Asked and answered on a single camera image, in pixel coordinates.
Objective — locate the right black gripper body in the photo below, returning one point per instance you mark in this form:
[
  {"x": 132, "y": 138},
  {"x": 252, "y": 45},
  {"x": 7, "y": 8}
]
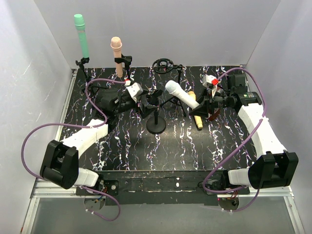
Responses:
[{"x": 208, "y": 104}]

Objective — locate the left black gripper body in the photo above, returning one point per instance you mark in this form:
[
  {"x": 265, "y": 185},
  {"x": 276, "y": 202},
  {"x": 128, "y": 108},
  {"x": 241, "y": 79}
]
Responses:
[{"x": 142, "y": 106}]

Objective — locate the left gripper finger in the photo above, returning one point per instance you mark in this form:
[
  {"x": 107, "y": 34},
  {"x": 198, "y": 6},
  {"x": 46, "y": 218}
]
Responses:
[
  {"x": 152, "y": 95},
  {"x": 146, "y": 110}
]

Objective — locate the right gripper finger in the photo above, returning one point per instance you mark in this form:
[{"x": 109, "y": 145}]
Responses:
[
  {"x": 203, "y": 109},
  {"x": 209, "y": 91}
]

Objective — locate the yellow microphone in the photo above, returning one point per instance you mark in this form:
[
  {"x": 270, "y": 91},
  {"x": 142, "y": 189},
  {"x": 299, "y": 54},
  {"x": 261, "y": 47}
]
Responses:
[{"x": 198, "y": 119}]

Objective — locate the white microphone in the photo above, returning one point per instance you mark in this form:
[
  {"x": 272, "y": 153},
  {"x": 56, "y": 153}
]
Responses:
[{"x": 181, "y": 93}]

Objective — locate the black round base stand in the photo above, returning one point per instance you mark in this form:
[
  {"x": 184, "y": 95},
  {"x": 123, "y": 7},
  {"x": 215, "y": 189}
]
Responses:
[
  {"x": 126, "y": 60},
  {"x": 156, "y": 124}
]

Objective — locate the black tripod clip stand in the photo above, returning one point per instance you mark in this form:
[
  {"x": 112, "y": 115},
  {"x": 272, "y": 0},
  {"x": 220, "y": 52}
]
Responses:
[{"x": 93, "y": 89}]

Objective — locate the pink microphone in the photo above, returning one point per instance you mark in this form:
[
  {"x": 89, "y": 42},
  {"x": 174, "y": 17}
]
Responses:
[{"x": 116, "y": 46}]

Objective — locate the green microphone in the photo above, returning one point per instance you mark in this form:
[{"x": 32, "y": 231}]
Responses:
[{"x": 80, "y": 27}]

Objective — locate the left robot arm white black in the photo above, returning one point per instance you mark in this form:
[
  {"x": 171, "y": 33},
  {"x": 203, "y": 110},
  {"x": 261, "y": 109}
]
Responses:
[{"x": 60, "y": 162}]

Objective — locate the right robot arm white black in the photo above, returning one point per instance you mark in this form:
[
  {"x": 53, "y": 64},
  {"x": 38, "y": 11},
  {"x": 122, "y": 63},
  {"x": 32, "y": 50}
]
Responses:
[{"x": 274, "y": 165}]

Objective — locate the brown wooden metronome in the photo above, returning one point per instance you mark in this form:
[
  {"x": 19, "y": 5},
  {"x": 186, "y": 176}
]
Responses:
[{"x": 214, "y": 115}]

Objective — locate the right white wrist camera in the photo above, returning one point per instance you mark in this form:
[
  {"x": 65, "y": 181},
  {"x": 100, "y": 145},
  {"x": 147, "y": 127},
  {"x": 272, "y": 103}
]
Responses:
[{"x": 211, "y": 80}]

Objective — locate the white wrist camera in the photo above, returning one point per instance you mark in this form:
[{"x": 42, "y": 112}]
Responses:
[
  {"x": 134, "y": 90},
  {"x": 211, "y": 80}
]

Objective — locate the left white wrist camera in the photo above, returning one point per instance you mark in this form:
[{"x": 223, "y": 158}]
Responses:
[{"x": 134, "y": 90}]

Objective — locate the black shock mount tripod stand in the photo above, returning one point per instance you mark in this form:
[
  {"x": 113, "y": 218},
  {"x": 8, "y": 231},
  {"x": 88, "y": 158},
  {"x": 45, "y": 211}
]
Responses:
[{"x": 164, "y": 66}]

